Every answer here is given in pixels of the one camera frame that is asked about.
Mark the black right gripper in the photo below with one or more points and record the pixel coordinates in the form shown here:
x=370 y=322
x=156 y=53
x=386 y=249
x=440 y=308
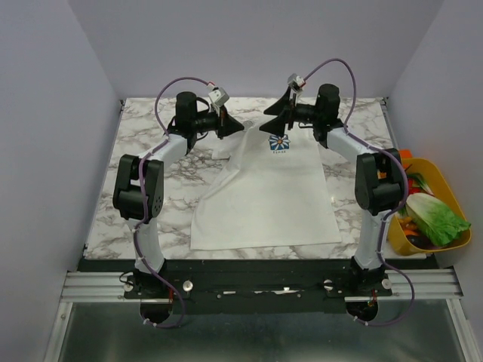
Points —
x=291 y=114

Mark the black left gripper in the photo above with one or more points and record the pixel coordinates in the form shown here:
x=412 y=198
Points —
x=226 y=124

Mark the white t-shirt with flower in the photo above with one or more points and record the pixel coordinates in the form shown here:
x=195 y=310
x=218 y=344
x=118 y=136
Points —
x=272 y=192

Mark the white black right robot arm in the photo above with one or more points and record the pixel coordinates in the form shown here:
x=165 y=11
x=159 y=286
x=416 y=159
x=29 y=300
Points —
x=380 y=182

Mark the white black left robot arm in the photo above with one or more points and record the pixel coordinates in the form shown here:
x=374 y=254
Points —
x=139 y=186

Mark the orange cardboard box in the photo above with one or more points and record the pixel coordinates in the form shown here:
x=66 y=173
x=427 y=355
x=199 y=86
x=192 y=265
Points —
x=405 y=153

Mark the red tomato toy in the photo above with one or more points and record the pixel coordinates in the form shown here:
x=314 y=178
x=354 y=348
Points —
x=411 y=187

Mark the green onion toy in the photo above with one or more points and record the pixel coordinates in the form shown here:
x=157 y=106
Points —
x=420 y=183

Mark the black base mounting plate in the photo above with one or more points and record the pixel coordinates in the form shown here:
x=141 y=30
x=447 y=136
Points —
x=236 y=286

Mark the yellow plastic bin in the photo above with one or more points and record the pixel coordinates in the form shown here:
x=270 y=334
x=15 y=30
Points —
x=408 y=236

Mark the white cabbage toy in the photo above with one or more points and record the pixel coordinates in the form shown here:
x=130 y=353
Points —
x=422 y=207

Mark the green lettuce toy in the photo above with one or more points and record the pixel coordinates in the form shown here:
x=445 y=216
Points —
x=446 y=226

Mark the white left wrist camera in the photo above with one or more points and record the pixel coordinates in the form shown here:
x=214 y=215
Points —
x=217 y=97

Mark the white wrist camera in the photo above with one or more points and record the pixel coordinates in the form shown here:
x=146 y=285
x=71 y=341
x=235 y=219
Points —
x=217 y=97
x=296 y=84

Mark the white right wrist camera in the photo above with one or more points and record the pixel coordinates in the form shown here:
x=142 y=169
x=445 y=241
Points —
x=296 y=84

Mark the aluminium frame rail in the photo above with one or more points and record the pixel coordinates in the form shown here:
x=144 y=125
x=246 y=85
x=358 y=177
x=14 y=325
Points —
x=81 y=287

